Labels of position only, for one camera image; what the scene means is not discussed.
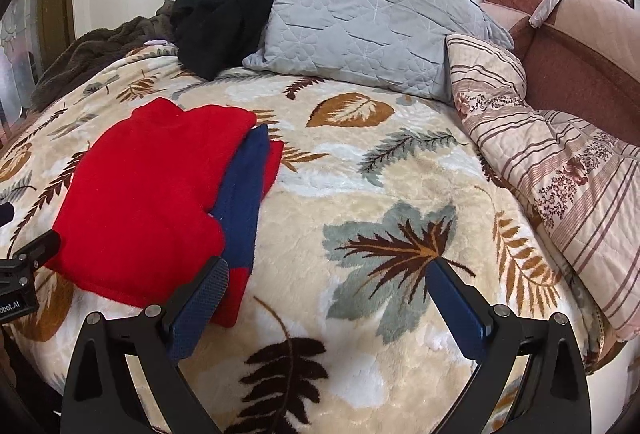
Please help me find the brown padded chair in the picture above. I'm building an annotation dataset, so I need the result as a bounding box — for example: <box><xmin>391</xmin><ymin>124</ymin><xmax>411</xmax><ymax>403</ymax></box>
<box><xmin>477</xmin><ymin>0</ymin><xmax>640</xmax><ymax>150</ymax></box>

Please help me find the striped floral quilt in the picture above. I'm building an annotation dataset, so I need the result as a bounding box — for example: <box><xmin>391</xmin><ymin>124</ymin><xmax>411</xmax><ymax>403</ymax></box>
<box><xmin>445</xmin><ymin>33</ymin><xmax>640</xmax><ymax>342</ymax></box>

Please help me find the dark brown fleece blanket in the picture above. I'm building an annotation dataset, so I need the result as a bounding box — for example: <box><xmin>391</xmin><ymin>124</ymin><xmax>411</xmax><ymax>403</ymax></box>
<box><xmin>31</xmin><ymin>0</ymin><xmax>177</xmax><ymax>111</ymax></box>

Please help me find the leaf print fleece blanket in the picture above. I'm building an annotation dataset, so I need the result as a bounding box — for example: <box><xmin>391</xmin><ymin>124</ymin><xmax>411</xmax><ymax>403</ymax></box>
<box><xmin>0</xmin><ymin>45</ymin><xmax>608</xmax><ymax>434</ymax></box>

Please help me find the grey cloth strap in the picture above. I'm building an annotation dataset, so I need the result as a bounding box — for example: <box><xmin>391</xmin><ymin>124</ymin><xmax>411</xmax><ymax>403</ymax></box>
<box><xmin>529</xmin><ymin>0</ymin><xmax>618</xmax><ymax>29</ymax></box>

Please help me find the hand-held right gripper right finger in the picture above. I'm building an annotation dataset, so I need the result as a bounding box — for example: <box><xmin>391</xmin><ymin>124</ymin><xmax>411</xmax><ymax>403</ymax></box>
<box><xmin>425</xmin><ymin>259</ymin><xmax>592</xmax><ymax>434</ymax></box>

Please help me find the grey quilted pillow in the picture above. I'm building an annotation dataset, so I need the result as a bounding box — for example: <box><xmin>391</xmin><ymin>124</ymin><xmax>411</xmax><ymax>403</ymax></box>
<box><xmin>242</xmin><ymin>0</ymin><xmax>516</xmax><ymax>104</ymax></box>

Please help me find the black jacket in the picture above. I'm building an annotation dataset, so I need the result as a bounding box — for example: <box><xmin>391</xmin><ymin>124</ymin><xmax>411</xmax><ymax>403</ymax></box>
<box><xmin>172</xmin><ymin>0</ymin><xmax>288</xmax><ymax>82</ymax></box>

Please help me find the red and blue sweater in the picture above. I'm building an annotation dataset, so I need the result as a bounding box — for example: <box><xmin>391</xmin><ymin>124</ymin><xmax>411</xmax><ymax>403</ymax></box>
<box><xmin>45</xmin><ymin>97</ymin><xmax>285</xmax><ymax>329</ymax></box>

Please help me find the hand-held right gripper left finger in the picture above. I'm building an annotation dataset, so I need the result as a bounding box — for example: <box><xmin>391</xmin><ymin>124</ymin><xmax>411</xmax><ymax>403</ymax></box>
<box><xmin>60</xmin><ymin>256</ymin><xmax>231</xmax><ymax>434</ymax></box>

